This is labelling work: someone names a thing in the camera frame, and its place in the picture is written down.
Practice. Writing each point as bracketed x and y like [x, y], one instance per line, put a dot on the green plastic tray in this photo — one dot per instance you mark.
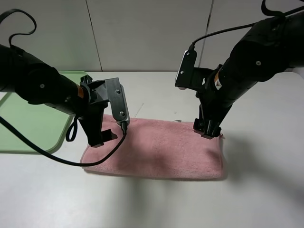
[44, 126]

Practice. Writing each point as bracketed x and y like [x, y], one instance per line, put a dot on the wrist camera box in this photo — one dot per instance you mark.
[117, 99]
[185, 72]

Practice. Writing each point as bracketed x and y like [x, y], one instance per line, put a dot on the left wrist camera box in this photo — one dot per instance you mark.
[117, 99]

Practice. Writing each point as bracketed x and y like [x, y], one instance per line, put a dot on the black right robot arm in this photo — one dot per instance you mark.
[271, 46]

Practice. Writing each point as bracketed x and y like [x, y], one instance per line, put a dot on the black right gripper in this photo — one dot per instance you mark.
[216, 90]

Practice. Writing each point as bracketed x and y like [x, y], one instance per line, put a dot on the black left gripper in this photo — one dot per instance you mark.
[91, 117]

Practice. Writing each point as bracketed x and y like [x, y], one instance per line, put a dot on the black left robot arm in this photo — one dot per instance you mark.
[38, 83]

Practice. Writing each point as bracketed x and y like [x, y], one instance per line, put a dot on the pink terry towel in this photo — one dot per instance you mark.
[164, 150]

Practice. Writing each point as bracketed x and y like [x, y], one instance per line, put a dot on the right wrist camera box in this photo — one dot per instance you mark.
[185, 72]

